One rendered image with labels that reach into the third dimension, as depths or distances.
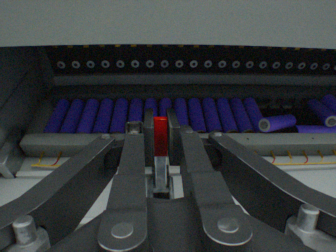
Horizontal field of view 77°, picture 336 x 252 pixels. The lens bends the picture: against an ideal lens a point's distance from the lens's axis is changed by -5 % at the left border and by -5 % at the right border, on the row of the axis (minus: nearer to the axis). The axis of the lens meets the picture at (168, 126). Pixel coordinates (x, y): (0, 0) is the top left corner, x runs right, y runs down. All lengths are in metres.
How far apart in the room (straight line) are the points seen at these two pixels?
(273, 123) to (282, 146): 0.03
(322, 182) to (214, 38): 0.21
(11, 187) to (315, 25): 0.32
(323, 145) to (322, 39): 0.15
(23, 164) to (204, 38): 0.24
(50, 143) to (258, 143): 0.23
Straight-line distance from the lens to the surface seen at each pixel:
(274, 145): 0.28
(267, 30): 0.18
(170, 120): 0.17
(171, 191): 0.22
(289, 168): 0.29
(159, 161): 0.20
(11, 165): 0.29
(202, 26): 0.17
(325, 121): 0.34
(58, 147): 0.27
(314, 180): 0.30
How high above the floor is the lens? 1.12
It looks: 25 degrees down
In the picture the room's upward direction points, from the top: 1 degrees clockwise
